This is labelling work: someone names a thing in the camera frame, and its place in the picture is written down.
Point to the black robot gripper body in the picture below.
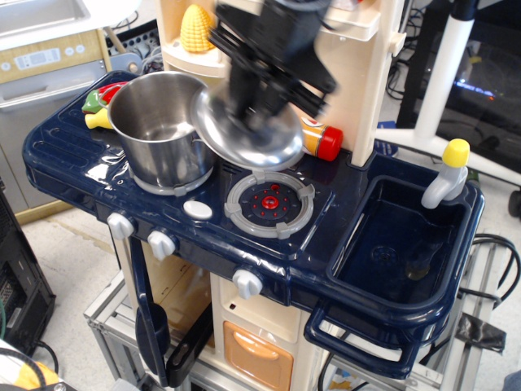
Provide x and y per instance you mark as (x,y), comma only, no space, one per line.
(280,40)

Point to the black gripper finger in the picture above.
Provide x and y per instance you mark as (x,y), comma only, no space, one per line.
(244,86)
(274,96)

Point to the round steel pot lid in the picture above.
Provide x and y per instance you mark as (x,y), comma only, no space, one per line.
(273,144)

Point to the stainless steel pot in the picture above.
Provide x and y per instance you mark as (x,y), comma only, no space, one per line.
(151,116)

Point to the red toy ketchup bottle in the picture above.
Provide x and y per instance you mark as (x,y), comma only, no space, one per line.
(320,140)

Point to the yellow toy corn cob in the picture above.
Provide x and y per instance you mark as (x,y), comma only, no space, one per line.
(196,28)

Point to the grey right stove burner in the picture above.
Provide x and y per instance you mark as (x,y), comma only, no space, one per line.
(270,205)

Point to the grey stove burner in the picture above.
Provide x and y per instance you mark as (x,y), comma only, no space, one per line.
(270,205)
(176,191)

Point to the grey left stove burner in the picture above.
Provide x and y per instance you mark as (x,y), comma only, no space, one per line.
(176,191)

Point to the white oval button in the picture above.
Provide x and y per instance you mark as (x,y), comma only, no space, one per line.
(197,210)

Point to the yellow toy bottle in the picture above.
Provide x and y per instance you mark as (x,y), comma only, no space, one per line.
(98,120)

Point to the red green toy pepper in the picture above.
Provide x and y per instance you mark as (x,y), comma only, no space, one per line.
(101,97)

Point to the white stand pole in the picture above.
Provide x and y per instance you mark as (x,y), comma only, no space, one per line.
(422,138)

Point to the navy toy kitchen counter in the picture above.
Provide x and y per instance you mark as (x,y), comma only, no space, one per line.
(393,280)

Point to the middle white stove knob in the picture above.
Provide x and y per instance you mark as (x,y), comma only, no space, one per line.
(161,245)

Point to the white stove knob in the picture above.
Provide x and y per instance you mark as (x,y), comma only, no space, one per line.
(161,245)
(120,226)
(247,283)

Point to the right white stove knob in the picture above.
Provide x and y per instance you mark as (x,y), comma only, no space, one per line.
(247,283)

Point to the left white stove knob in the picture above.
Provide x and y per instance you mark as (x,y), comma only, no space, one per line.
(120,226)

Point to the grey toy faucet yellow cap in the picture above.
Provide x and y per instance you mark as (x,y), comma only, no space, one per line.
(452,176)

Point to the grey wooden cabinet appliance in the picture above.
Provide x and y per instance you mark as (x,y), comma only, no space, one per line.
(51,51)

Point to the cream toy kitchen tower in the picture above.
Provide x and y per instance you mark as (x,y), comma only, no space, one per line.
(293,271)

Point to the orange toy drawer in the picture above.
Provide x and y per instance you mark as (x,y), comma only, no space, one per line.
(257,358)

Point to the navy oven door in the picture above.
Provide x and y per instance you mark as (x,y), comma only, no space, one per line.
(152,330)

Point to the black computer tower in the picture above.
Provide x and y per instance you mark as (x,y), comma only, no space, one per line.
(28,302)

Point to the yellow object bottom left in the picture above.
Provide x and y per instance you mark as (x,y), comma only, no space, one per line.
(27,378)

